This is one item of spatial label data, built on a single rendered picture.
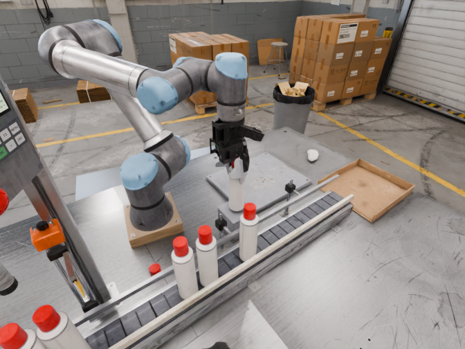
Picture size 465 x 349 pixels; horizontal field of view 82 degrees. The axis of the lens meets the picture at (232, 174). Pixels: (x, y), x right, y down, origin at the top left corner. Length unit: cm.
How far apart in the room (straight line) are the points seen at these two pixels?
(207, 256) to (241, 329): 19
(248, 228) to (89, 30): 72
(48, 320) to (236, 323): 39
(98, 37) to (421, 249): 122
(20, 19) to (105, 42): 493
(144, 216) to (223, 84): 51
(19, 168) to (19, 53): 546
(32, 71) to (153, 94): 545
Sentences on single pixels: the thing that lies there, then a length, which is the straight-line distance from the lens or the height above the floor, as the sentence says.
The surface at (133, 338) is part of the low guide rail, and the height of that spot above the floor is 91.
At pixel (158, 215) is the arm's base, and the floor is 93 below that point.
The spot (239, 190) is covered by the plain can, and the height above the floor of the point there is 102.
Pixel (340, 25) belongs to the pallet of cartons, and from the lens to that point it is 394.
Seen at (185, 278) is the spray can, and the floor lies 98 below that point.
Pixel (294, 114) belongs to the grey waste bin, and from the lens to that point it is 295.
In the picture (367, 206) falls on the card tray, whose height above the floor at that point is 83.
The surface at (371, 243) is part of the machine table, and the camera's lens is 106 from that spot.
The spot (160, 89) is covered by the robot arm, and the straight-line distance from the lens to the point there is 59.
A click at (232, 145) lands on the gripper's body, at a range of 72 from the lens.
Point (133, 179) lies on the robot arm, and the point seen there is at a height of 109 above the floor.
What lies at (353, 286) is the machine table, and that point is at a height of 83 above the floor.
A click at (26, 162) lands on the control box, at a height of 132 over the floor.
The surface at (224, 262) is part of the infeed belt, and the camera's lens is 84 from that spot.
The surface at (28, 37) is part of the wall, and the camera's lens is 589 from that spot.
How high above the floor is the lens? 156
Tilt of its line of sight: 36 degrees down
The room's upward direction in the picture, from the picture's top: straight up
